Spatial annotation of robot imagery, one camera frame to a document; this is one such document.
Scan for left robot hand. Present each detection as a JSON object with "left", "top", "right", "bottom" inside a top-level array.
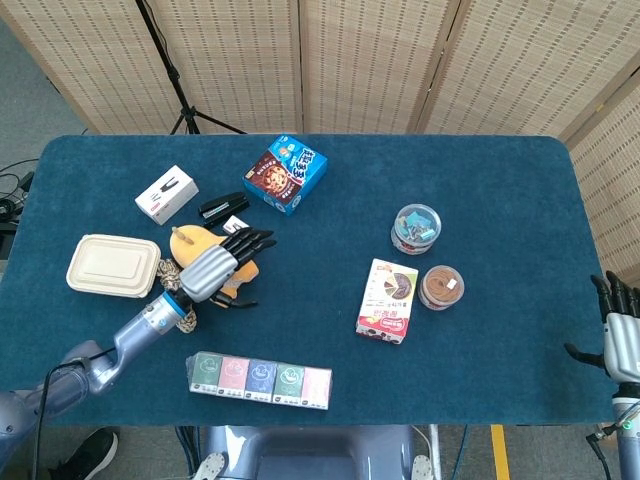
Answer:
[{"left": 178, "top": 227, "right": 278, "bottom": 309}]

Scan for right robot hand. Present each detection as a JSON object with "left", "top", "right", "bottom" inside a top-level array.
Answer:
[{"left": 564, "top": 271, "right": 640, "bottom": 385}]

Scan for yellow plush toy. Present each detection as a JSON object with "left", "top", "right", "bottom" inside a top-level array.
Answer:
[{"left": 168, "top": 224, "right": 260, "bottom": 301}]

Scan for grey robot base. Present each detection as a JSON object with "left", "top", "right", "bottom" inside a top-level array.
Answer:
[{"left": 192, "top": 424, "right": 444, "bottom": 480}]

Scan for white box with black print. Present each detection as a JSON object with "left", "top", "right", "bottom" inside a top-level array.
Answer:
[{"left": 134, "top": 165, "right": 200, "bottom": 226}]

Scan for beige lidded food container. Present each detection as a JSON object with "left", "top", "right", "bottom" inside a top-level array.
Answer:
[{"left": 65, "top": 233, "right": 162, "bottom": 300}]

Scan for blue cookie box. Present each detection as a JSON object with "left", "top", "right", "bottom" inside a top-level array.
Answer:
[{"left": 243, "top": 134, "right": 329, "bottom": 217}]

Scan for white and red snack box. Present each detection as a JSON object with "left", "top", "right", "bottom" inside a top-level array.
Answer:
[{"left": 355, "top": 258, "right": 419, "bottom": 348}]

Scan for black stapler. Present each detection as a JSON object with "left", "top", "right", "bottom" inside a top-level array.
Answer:
[{"left": 198, "top": 191, "right": 250, "bottom": 227}]

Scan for blue table cloth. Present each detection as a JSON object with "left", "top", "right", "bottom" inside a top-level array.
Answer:
[{"left": 0, "top": 133, "right": 617, "bottom": 427}]

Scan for pack of colourful tissue packets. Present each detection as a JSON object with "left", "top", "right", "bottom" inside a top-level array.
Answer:
[{"left": 185, "top": 351, "right": 333, "bottom": 411}]

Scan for clear tub with brown contents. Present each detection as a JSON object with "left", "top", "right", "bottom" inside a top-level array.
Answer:
[{"left": 417, "top": 265, "right": 465, "bottom": 311}]

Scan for black tripod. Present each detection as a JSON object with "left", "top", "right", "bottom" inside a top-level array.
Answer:
[{"left": 134, "top": 0, "right": 247, "bottom": 135}]

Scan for clear tub of binder clips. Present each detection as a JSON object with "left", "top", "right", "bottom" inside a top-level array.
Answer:
[{"left": 390, "top": 203, "right": 443, "bottom": 256}]

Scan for black shoe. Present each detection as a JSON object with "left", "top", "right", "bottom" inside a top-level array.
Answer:
[{"left": 48, "top": 427, "right": 120, "bottom": 480}]

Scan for bamboo folding screen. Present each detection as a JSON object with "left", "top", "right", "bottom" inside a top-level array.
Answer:
[{"left": 0, "top": 0, "right": 640, "bottom": 286}]

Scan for braided rope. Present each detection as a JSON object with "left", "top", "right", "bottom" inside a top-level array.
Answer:
[{"left": 158, "top": 258, "right": 197, "bottom": 335}]

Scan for black cables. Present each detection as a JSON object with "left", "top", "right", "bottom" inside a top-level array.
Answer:
[{"left": 0, "top": 158, "right": 39, "bottom": 221}]

